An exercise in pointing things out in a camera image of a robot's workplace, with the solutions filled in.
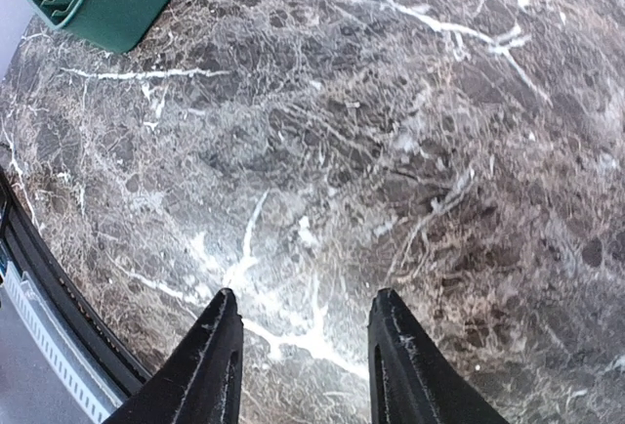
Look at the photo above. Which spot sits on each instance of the black front rail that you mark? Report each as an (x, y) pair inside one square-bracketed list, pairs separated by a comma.
[(22, 244)]

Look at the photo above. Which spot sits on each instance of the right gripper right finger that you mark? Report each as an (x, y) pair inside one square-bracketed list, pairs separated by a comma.
[(410, 379)]

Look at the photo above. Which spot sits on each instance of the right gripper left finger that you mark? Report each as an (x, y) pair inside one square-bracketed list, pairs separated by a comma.
[(201, 381)]

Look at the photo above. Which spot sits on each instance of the white slotted cable duct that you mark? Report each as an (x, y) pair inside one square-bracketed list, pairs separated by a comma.
[(77, 374)]

